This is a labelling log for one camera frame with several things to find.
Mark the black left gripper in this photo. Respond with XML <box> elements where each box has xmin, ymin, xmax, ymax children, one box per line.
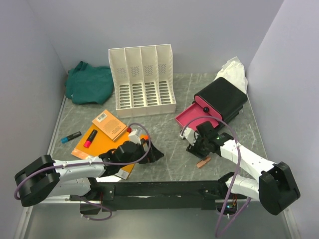
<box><xmin>120</xmin><ymin>138</ymin><xmax>163</xmax><ymax>168</ymax></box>

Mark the orange clip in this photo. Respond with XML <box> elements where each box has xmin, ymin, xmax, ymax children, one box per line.
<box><xmin>196</xmin><ymin>157</ymin><xmax>211</xmax><ymax>169</ymax></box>

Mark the black drawer organizer box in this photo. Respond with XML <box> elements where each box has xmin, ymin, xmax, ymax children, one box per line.
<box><xmin>194</xmin><ymin>77</ymin><xmax>248</xmax><ymax>123</ymax></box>

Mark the pink cap highlighter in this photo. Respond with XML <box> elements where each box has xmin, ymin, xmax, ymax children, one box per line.
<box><xmin>83</xmin><ymin>129</ymin><xmax>98</xmax><ymax>148</ymax></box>

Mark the blue cap highlighter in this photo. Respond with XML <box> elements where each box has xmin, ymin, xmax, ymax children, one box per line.
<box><xmin>60</xmin><ymin>131</ymin><xmax>82</xmax><ymax>144</ymax></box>

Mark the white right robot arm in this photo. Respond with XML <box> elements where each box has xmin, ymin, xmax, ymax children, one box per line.
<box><xmin>180</xmin><ymin>121</ymin><xmax>301</xmax><ymax>215</ymax></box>

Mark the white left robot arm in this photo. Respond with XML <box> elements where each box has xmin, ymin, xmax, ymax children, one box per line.
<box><xmin>14</xmin><ymin>140</ymin><xmax>164</xmax><ymax>207</ymax></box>

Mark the small orange booklet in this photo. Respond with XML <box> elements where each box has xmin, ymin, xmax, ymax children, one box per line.
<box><xmin>92</xmin><ymin>110</ymin><xmax>127</xmax><ymax>142</ymax></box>

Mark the orange notebook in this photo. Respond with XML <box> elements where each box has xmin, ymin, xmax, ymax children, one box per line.
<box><xmin>71</xmin><ymin>124</ymin><xmax>148</xmax><ymax>180</ymax></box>

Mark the white crumpled paper bag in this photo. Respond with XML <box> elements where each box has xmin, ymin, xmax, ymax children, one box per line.
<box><xmin>214</xmin><ymin>57</ymin><xmax>248</xmax><ymax>94</ymax></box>

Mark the white file organizer rack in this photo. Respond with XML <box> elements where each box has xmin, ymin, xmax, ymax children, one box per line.
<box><xmin>108</xmin><ymin>44</ymin><xmax>176</xmax><ymax>118</ymax></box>

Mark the green cloth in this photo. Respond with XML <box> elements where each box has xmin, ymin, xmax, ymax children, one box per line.
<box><xmin>64</xmin><ymin>61</ymin><xmax>114</xmax><ymax>105</ymax></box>

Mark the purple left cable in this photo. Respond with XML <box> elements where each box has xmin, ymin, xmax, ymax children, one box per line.
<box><xmin>13</xmin><ymin>123</ymin><xmax>152</xmax><ymax>222</ymax></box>

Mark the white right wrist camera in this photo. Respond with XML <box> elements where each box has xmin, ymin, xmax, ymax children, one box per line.
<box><xmin>179</xmin><ymin>127</ymin><xmax>198</xmax><ymax>146</ymax></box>

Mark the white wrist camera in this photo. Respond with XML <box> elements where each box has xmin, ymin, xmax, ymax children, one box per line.
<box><xmin>179</xmin><ymin>127</ymin><xmax>198</xmax><ymax>146</ymax></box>
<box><xmin>128</xmin><ymin>128</ymin><xmax>144</xmax><ymax>144</ymax></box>

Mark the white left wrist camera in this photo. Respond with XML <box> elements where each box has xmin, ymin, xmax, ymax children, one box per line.
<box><xmin>128</xmin><ymin>128</ymin><xmax>144</xmax><ymax>144</ymax></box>

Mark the black base frame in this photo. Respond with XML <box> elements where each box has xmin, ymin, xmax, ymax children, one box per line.
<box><xmin>70</xmin><ymin>172</ymin><xmax>233</xmax><ymax>211</ymax></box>

